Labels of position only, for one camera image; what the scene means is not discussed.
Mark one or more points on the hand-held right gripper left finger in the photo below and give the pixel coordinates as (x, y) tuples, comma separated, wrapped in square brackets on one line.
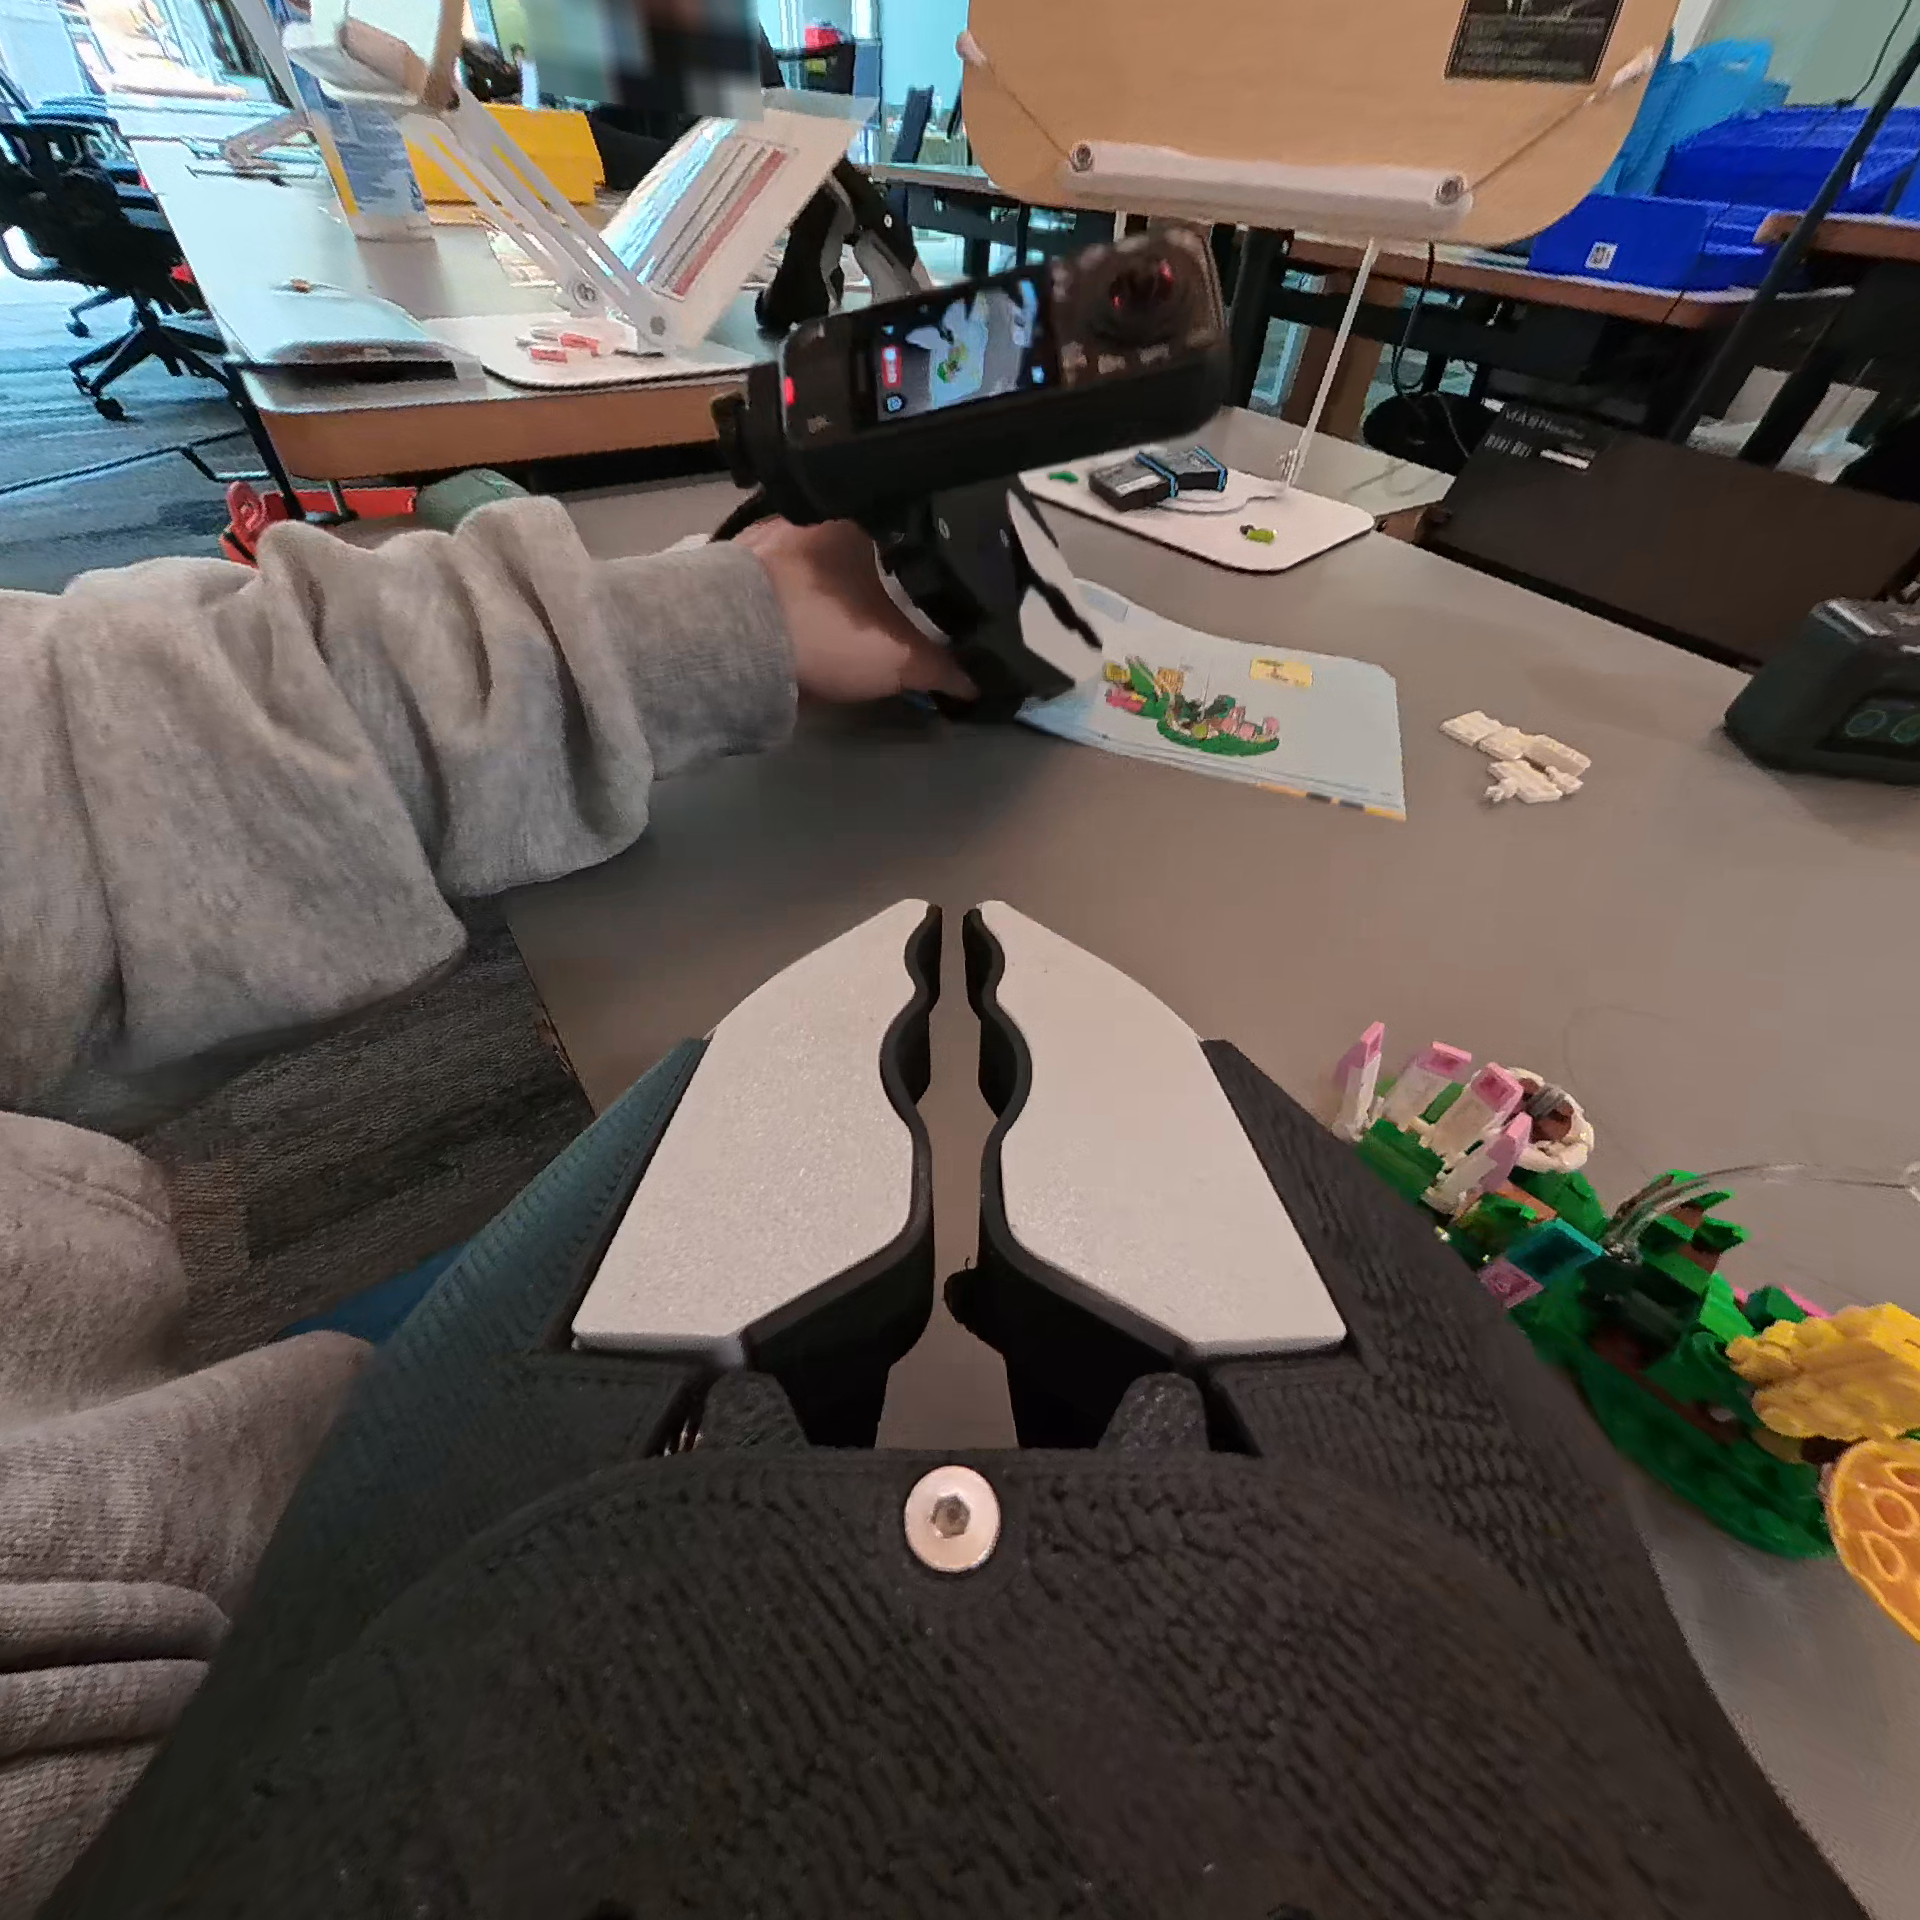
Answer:
[(781, 1171)]

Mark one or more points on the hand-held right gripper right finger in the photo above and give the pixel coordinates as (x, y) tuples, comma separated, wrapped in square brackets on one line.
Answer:
[(1141, 1184)]

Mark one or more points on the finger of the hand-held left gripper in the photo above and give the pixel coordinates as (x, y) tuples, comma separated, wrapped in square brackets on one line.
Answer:
[(1062, 579)]

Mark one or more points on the lego instruction booklet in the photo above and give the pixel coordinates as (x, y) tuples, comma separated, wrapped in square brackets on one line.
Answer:
[(1319, 734)]

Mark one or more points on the green lego plate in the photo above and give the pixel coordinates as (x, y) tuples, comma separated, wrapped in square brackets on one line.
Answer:
[(1650, 1350)]

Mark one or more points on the person's left forearm grey sleeve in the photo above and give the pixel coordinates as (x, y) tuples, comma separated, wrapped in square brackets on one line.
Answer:
[(301, 751)]

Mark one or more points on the red lego pieces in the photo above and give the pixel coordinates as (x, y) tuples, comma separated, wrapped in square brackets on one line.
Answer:
[(559, 345)]

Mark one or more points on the pile of white lego pieces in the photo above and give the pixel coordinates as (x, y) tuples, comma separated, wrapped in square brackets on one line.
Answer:
[(1516, 754)]

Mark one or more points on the person's left hand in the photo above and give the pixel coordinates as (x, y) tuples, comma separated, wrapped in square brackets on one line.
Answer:
[(833, 616)]

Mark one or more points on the black battery pack blue band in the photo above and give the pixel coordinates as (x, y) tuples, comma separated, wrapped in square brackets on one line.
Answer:
[(1156, 480)]

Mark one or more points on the black grey handheld device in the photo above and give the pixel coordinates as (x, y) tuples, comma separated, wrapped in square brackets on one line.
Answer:
[(825, 254)]

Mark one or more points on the yellow storage bin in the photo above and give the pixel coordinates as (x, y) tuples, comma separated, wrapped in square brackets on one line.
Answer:
[(524, 148)]

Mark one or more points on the grey folder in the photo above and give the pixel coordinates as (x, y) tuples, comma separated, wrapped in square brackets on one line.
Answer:
[(345, 339)]

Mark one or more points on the wooden board stand white base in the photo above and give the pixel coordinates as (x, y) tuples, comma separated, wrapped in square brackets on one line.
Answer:
[(1276, 89)]

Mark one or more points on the blue white carton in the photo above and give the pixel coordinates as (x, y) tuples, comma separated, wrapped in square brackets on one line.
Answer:
[(368, 148)]

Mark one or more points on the red clamp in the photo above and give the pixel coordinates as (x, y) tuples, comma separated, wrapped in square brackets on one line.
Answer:
[(301, 518)]

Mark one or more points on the wooden desk black legs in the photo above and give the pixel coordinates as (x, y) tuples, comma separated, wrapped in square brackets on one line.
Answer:
[(1575, 294)]

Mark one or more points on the black box white print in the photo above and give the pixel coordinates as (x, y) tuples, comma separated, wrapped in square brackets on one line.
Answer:
[(1650, 539)]

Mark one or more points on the grey desk wooden edge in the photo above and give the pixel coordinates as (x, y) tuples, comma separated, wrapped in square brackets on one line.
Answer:
[(271, 254)]

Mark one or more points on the person's grey hoodie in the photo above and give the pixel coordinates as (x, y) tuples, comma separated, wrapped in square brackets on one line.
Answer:
[(105, 1471)]

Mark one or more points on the black office chair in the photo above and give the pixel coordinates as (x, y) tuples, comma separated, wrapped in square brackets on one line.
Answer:
[(105, 241)]

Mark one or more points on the dark grey power station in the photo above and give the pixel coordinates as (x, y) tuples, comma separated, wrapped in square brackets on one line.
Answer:
[(1829, 705)]

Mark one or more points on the black tripod pole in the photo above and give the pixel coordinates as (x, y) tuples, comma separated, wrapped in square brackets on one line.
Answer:
[(1785, 241)]

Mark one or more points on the stack of blue storage bins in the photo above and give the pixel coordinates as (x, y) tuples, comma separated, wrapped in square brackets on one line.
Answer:
[(1757, 182)]

